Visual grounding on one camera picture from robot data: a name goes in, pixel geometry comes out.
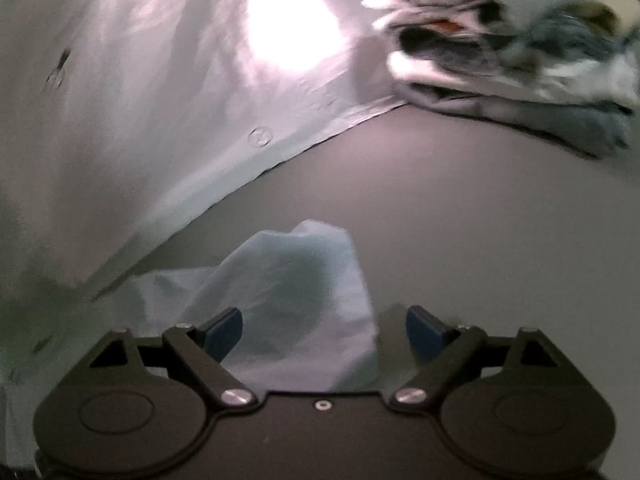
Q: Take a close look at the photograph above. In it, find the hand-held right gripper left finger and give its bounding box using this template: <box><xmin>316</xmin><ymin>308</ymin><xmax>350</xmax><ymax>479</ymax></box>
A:
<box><xmin>82</xmin><ymin>308</ymin><xmax>258</xmax><ymax>408</ymax></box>

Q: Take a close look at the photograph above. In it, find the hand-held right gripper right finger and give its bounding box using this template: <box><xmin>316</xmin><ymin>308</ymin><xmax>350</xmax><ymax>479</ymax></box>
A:
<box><xmin>392</xmin><ymin>306</ymin><xmax>568</xmax><ymax>408</ymax></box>

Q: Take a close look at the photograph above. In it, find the plain light blue cloth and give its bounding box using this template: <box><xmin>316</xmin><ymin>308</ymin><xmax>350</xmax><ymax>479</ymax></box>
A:
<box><xmin>92</xmin><ymin>218</ymin><xmax>381</xmax><ymax>393</ymax></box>

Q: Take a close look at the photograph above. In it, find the pile of folded clothes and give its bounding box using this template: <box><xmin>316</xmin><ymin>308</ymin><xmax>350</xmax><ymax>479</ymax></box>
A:
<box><xmin>361</xmin><ymin>0</ymin><xmax>640</xmax><ymax>161</ymax></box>

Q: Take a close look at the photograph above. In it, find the white printed bed sheet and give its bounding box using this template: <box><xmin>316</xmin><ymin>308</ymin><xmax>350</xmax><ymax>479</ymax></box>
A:
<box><xmin>0</xmin><ymin>0</ymin><xmax>408</xmax><ymax>411</ymax></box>

